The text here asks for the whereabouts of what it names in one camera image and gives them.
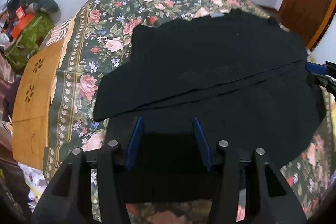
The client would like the floral green bedspread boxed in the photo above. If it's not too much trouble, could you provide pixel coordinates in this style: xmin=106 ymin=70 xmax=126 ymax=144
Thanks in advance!
xmin=43 ymin=0 xmax=335 ymax=223

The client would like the green storage box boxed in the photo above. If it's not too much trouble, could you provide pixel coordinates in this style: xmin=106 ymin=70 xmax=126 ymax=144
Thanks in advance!
xmin=4 ymin=12 xmax=54 ymax=72

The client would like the brown bamboo mat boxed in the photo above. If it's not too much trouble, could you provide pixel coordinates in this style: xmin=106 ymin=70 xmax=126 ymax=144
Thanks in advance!
xmin=12 ymin=40 xmax=64 ymax=170

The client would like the orange box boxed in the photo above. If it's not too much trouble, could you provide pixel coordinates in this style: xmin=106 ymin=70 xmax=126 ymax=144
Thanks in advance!
xmin=11 ymin=12 xmax=34 ymax=39

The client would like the black t-shirt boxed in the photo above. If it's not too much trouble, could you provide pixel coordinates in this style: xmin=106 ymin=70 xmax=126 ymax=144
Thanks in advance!
xmin=93 ymin=10 xmax=326 ymax=203

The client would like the wooden door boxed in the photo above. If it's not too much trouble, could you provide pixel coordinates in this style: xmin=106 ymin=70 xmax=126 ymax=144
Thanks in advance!
xmin=278 ymin=0 xmax=335 ymax=50

